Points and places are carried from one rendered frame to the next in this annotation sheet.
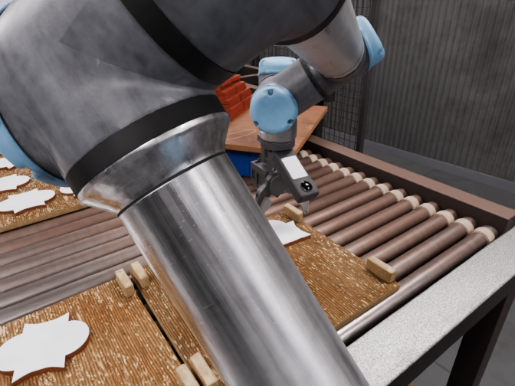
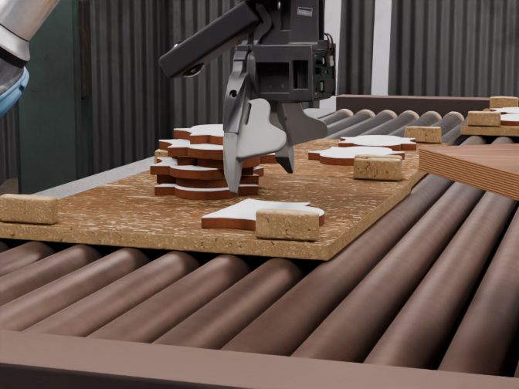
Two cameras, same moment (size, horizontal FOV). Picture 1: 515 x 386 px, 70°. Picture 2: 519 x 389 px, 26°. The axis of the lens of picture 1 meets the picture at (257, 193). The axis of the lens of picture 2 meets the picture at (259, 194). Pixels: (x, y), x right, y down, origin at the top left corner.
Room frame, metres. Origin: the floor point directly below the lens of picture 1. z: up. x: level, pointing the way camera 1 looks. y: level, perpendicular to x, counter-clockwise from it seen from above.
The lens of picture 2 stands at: (1.58, -0.73, 1.14)
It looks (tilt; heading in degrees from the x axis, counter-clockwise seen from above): 9 degrees down; 142
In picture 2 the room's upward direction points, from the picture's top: straight up
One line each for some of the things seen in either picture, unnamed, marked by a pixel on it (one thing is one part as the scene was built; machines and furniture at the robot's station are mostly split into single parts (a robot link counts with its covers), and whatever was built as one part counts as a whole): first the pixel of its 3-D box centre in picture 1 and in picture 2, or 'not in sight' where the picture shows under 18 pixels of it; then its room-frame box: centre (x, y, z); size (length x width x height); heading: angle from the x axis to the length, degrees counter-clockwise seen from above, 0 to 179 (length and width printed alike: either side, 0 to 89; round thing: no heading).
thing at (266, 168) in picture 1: (275, 164); (282, 42); (0.72, -0.04, 1.11); 0.09 x 0.08 x 0.12; 30
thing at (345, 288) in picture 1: (260, 279); (222, 205); (0.57, 0.00, 0.93); 0.41 x 0.35 x 0.02; 124
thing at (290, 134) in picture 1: (277, 129); not in sight; (0.71, -0.04, 1.19); 0.08 x 0.08 x 0.05
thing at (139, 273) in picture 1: (139, 274); (377, 169); (0.57, 0.23, 0.95); 0.06 x 0.02 x 0.03; 34
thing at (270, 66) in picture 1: (278, 89); not in sight; (0.71, -0.04, 1.27); 0.09 x 0.08 x 0.11; 173
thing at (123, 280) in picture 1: (124, 282); (378, 165); (0.55, 0.26, 0.95); 0.06 x 0.02 x 0.03; 36
